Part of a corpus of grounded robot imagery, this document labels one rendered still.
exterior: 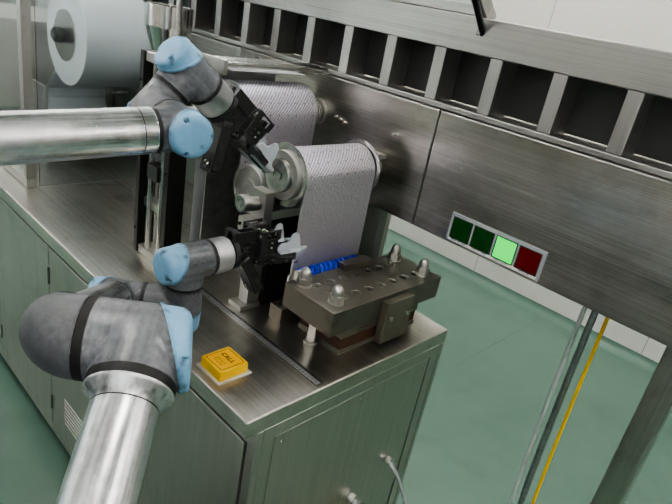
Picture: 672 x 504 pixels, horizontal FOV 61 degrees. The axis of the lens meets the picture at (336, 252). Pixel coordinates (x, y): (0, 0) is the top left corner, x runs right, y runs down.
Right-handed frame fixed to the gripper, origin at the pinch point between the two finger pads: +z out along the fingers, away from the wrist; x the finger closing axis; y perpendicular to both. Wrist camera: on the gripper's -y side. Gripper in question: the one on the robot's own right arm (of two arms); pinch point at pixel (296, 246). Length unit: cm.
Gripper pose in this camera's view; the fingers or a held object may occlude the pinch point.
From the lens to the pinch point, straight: 135.7
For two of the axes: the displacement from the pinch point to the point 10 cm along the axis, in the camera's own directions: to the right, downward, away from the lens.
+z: 7.0, -1.7, 7.0
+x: -6.9, -4.0, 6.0
